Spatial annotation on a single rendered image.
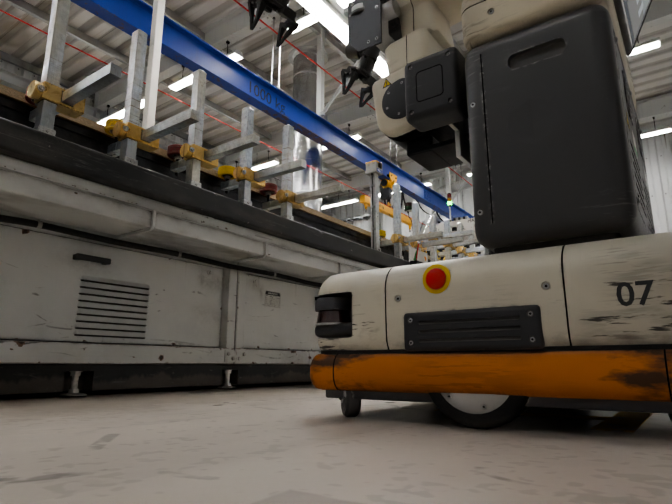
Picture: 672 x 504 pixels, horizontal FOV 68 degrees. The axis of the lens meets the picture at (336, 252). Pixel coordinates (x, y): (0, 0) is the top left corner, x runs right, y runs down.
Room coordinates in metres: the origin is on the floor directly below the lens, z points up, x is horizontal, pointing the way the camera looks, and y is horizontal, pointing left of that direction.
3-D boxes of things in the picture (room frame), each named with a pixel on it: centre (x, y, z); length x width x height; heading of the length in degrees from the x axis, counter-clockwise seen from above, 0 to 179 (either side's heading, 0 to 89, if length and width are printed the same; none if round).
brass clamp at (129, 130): (1.47, 0.64, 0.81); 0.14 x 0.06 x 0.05; 144
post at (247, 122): (1.86, 0.36, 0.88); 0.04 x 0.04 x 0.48; 54
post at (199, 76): (1.66, 0.50, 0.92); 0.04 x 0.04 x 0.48; 54
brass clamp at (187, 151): (1.68, 0.49, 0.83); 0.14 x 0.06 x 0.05; 144
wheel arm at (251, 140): (1.66, 0.44, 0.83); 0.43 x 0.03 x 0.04; 54
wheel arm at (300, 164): (1.87, 0.30, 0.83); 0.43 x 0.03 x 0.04; 54
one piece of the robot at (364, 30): (1.23, -0.16, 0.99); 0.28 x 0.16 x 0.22; 144
